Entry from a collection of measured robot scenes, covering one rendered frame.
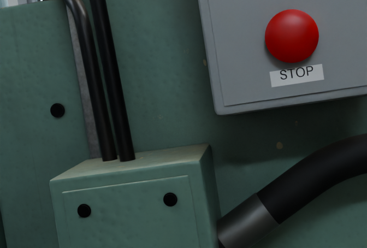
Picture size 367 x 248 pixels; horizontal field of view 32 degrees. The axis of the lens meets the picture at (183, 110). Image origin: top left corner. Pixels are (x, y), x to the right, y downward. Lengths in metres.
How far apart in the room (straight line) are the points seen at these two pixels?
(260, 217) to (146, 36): 0.14
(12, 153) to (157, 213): 0.18
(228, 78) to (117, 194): 0.09
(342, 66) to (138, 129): 0.15
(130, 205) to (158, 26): 0.13
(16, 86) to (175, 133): 0.14
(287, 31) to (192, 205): 0.11
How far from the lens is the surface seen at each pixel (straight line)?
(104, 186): 0.37
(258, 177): 0.45
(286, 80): 0.38
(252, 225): 0.40
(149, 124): 0.45
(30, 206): 0.52
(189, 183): 0.37
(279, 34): 0.37
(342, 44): 0.38
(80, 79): 0.49
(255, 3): 0.38
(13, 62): 0.51
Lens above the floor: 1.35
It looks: 3 degrees down
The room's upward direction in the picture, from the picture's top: 9 degrees counter-clockwise
